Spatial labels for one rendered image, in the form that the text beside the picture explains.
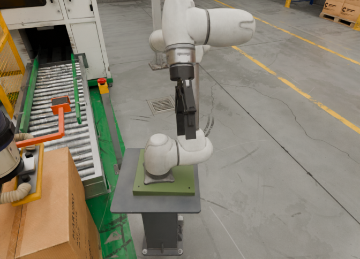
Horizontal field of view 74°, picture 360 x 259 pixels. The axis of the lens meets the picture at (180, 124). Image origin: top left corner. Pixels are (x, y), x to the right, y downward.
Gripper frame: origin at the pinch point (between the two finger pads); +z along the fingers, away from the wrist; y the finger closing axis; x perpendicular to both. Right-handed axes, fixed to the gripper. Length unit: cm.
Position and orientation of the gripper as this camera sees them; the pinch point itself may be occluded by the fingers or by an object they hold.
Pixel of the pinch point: (185, 133)
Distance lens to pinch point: 73.9
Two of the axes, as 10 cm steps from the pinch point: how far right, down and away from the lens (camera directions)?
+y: 1.8, 0.3, -9.8
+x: 9.8, -0.7, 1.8
